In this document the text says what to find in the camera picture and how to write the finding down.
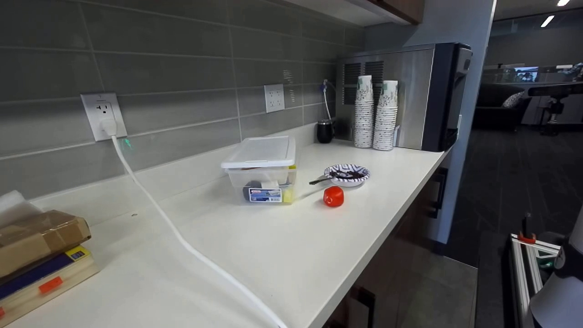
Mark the dark wooden base cabinet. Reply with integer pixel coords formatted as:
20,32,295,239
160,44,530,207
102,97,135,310
324,163,452,328

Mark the yellow sponge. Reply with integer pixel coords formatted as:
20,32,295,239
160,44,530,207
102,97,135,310
282,166,299,207

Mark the clear plastic lidded container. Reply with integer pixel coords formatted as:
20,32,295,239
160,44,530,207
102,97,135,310
219,134,299,207

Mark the dark spoon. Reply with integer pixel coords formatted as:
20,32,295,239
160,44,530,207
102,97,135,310
308,172,335,188

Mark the blue and white box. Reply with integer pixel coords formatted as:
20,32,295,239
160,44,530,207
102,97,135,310
244,185,286,207

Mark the black mug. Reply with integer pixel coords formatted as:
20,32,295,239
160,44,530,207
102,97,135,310
315,119,335,146

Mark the patterned paper bowl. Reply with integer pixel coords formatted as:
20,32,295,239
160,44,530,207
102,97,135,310
324,163,372,190

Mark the stack of patterned paper cups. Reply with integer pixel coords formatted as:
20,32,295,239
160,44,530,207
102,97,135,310
354,73,375,152
372,79,401,154

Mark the dark tall appliance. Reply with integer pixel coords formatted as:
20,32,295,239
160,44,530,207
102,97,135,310
423,43,474,154

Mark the white outlet with plug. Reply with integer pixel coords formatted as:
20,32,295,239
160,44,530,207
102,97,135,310
78,92,129,145

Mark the computer monitor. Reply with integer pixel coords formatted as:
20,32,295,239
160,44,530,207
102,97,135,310
512,64,541,84

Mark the office chair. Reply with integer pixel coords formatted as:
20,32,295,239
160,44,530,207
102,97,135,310
525,81,583,134

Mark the brown cardboard box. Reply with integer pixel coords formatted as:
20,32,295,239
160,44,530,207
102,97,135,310
0,208,93,281

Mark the yellow and blue box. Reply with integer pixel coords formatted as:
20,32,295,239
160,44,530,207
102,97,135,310
0,245,100,328

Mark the white double wall outlet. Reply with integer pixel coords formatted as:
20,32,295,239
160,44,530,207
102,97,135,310
262,83,288,115

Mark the white power cable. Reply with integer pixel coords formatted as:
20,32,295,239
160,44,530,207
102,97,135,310
108,134,288,328

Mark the aluminium robot stand frame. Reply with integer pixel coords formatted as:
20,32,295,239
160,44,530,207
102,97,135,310
508,232,567,328

